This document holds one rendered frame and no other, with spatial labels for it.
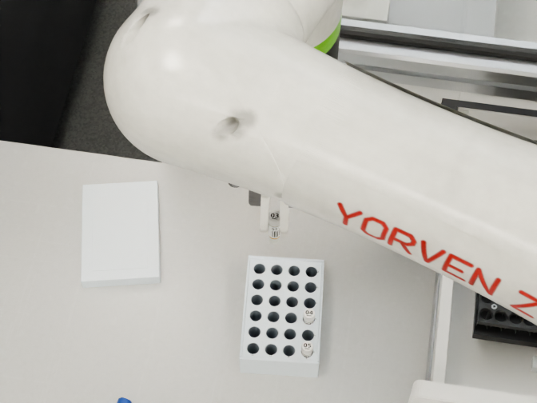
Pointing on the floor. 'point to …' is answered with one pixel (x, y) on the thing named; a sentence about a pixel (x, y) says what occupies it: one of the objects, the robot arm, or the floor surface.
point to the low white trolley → (188, 296)
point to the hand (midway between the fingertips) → (275, 201)
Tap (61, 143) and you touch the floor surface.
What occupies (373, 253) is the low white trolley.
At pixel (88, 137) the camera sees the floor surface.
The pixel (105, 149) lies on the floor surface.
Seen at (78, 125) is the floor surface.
